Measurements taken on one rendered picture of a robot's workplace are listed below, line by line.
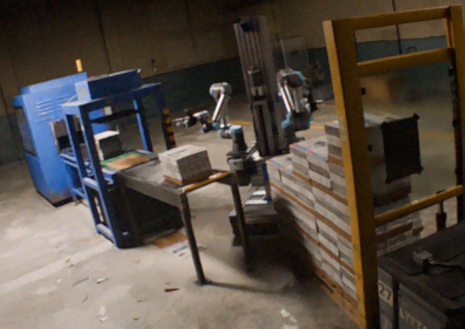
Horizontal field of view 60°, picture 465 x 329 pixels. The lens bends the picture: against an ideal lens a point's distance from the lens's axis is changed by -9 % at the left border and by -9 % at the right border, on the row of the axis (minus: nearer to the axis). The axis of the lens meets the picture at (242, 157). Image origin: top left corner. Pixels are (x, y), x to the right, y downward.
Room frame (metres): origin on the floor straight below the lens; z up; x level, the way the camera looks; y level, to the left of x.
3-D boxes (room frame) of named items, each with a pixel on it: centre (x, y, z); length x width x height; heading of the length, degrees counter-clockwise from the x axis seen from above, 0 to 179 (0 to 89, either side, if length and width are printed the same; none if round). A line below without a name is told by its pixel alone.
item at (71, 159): (5.64, 1.93, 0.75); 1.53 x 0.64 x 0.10; 35
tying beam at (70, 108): (4.71, 1.27, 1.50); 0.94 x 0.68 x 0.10; 125
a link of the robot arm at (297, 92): (3.96, -0.59, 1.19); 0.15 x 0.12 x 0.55; 96
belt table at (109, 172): (4.71, 1.27, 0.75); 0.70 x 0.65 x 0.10; 35
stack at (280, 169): (3.05, -0.51, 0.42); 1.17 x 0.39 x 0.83; 15
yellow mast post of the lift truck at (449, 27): (2.01, -1.13, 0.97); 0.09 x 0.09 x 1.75; 15
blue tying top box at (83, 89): (4.71, 1.27, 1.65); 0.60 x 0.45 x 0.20; 125
